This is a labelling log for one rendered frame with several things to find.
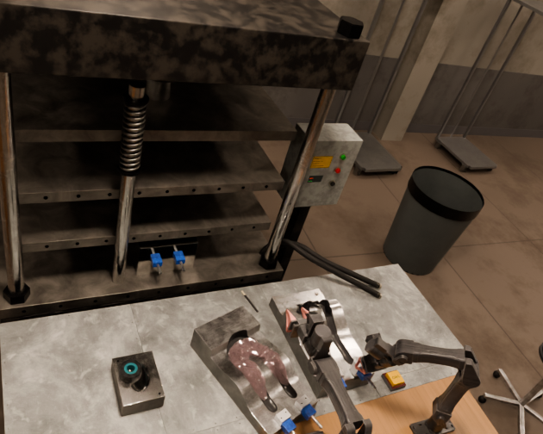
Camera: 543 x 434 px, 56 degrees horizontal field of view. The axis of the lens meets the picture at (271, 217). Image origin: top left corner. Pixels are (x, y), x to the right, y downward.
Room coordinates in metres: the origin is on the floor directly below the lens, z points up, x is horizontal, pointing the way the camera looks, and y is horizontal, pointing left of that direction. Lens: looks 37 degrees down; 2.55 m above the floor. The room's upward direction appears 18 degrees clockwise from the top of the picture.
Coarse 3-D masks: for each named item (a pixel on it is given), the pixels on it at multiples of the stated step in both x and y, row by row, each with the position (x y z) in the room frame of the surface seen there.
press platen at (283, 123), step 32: (32, 96) 1.58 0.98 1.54; (64, 96) 1.65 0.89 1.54; (96, 96) 1.72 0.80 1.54; (192, 96) 1.98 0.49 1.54; (224, 96) 2.08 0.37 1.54; (256, 96) 2.18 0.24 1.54; (32, 128) 1.39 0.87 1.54; (64, 128) 1.45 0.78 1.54; (96, 128) 1.51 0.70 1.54; (160, 128) 1.65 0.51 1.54; (192, 128) 1.72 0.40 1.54; (224, 128) 1.80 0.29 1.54; (256, 128) 1.89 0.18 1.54; (288, 128) 1.98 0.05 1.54
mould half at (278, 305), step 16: (272, 304) 1.64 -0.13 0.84; (288, 304) 1.64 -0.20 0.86; (336, 304) 1.67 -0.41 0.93; (336, 320) 1.59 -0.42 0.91; (288, 336) 1.49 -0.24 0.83; (304, 352) 1.39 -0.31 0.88; (336, 352) 1.44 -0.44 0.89; (352, 352) 1.47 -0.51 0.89; (304, 368) 1.36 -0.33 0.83; (320, 384) 1.27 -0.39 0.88; (352, 384) 1.34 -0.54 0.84
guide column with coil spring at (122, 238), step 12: (132, 84) 1.52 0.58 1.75; (144, 84) 1.54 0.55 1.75; (132, 96) 1.50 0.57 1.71; (144, 96) 1.53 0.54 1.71; (132, 132) 1.50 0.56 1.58; (132, 144) 1.50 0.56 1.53; (132, 168) 1.51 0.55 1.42; (132, 180) 1.51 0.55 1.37; (120, 192) 1.51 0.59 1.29; (132, 192) 1.52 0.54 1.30; (120, 204) 1.51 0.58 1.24; (132, 204) 1.53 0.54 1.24; (120, 216) 1.50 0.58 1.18; (120, 228) 1.50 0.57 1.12; (120, 240) 1.50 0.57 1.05; (120, 252) 1.50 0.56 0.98; (120, 264) 1.50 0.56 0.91; (120, 276) 1.51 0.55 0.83
